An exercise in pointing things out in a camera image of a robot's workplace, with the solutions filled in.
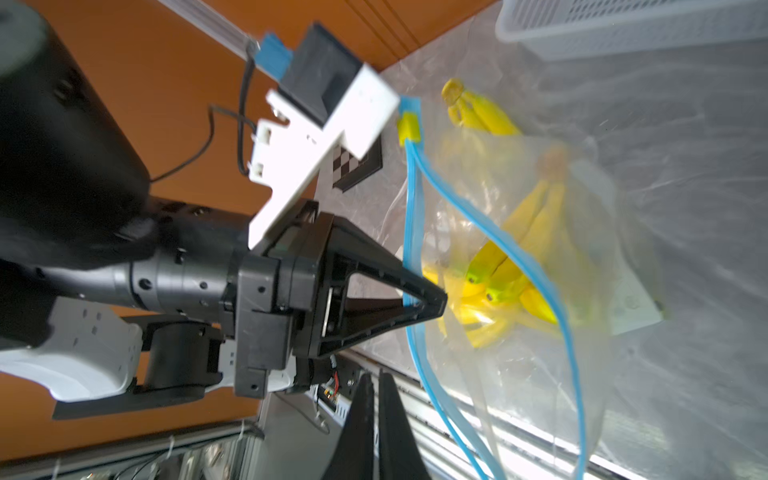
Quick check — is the brown checkered chessboard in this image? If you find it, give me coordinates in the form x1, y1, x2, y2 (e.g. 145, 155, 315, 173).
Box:
332, 138, 383, 192

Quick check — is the rear bagged banana bunch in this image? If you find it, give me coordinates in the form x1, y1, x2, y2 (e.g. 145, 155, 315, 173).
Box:
441, 78, 522, 136

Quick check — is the clear zip-top bag blue seal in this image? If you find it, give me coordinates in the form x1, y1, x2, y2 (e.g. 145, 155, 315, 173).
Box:
382, 97, 663, 479

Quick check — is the yellow banana bunch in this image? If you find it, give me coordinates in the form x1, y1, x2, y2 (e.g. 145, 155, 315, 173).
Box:
423, 144, 609, 349

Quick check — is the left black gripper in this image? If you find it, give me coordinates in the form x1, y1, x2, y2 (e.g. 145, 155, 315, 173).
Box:
226, 200, 447, 399

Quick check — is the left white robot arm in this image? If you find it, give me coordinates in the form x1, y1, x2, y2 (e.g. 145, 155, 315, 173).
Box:
1, 1, 447, 420

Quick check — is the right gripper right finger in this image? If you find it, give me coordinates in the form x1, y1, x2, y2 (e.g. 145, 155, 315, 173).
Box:
378, 373, 430, 480

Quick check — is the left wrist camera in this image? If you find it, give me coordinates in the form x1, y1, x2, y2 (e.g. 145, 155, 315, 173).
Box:
247, 23, 400, 249

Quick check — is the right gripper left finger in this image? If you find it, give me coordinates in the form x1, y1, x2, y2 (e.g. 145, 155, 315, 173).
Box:
322, 373, 375, 480

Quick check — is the white plastic basket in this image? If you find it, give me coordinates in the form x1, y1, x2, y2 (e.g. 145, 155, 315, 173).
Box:
495, 0, 767, 61

